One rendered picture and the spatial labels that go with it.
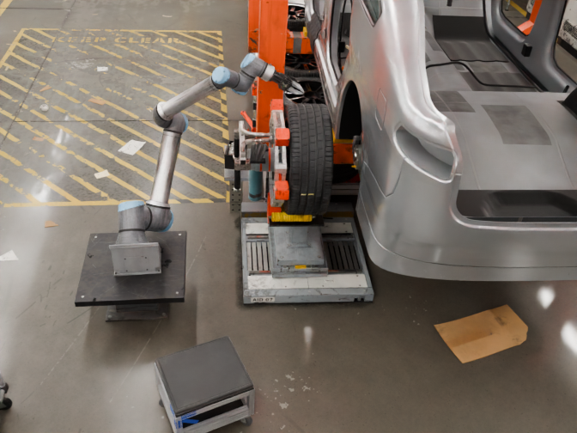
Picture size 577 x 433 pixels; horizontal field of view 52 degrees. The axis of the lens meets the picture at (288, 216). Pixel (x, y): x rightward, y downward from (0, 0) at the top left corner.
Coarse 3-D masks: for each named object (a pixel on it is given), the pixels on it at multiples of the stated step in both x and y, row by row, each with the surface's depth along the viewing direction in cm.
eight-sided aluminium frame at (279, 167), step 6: (276, 114) 342; (282, 114) 339; (270, 120) 356; (276, 120) 362; (282, 120) 334; (270, 126) 364; (276, 126) 328; (282, 126) 328; (270, 144) 372; (276, 150) 324; (282, 150) 325; (276, 156) 324; (282, 156) 324; (276, 162) 324; (282, 162) 324; (276, 168) 323; (282, 168) 324; (270, 174) 373; (276, 174) 326; (282, 174) 326; (270, 180) 373; (270, 186) 369; (270, 192) 364; (270, 198) 359; (270, 204) 356; (276, 204) 356
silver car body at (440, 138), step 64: (320, 0) 536; (384, 0) 301; (448, 0) 531; (320, 64) 458; (384, 64) 276; (448, 64) 454; (512, 64) 502; (384, 128) 270; (448, 128) 237; (512, 128) 359; (576, 128) 363; (384, 192) 272; (448, 192) 247; (512, 192) 328; (576, 192) 330; (384, 256) 288; (448, 256) 271; (512, 256) 269; (576, 256) 272
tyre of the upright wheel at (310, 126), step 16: (288, 112) 332; (304, 112) 331; (320, 112) 333; (304, 128) 323; (320, 128) 324; (304, 144) 320; (320, 144) 321; (304, 160) 320; (320, 160) 321; (304, 176) 322; (320, 176) 323; (304, 192) 327; (320, 192) 328; (288, 208) 339; (304, 208) 339; (320, 208) 339
